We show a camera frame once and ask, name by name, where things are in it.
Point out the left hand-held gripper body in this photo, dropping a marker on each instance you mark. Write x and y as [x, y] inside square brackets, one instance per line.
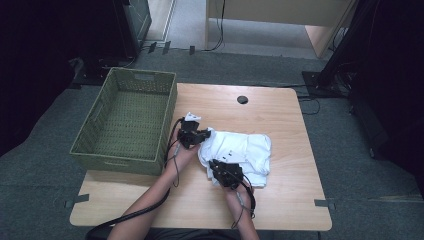
[189, 135]

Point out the person's left hand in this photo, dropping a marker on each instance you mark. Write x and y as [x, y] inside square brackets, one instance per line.
[183, 156]

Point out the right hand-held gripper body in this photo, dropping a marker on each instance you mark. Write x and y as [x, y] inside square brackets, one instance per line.
[230, 175]

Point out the green woven basket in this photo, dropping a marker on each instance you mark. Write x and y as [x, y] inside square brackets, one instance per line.
[126, 133]

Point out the person's dark clothing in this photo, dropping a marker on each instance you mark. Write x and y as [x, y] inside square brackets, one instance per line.
[200, 235]

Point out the grey tape strip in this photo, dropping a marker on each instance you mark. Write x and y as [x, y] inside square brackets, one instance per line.
[325, 203]
[78, 200]

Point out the black metal stand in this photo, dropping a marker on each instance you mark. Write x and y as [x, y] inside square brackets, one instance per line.
[328, 80]

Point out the beige desk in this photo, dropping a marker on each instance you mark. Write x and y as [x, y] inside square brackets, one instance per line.
[283, 11]

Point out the white t-shirt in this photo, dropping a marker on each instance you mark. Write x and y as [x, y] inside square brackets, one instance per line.
[253, 153]

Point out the black cabinet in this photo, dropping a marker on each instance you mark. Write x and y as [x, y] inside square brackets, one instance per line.
[116, 30]

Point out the black round table grommet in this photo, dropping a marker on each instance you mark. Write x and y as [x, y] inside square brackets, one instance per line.
[242, 99]

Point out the person's right hand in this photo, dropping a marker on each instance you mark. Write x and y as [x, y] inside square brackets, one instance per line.
[241, 200]

